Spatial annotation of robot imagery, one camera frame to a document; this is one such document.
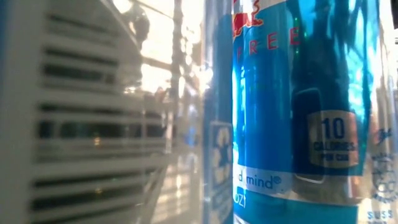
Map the blue silver energy drink can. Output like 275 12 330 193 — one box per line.
232 0 398 224
0 0 234 224

